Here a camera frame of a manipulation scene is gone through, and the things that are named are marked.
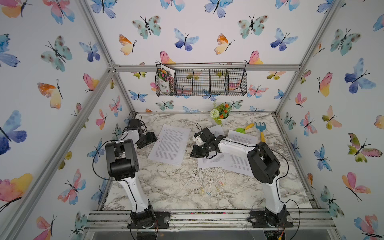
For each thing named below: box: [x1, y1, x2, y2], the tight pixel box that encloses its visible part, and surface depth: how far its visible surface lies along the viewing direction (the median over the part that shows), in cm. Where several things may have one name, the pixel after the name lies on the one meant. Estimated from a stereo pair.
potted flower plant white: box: [210, 102, 233, 126], surface depth 104 cm
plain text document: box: [147, 123, 191, 166], surface depth 104 cm
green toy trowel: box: [235, 123, 255, 134], surface depth 110 cm
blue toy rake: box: [254, 121, 266, 142], surface depth 111 cm
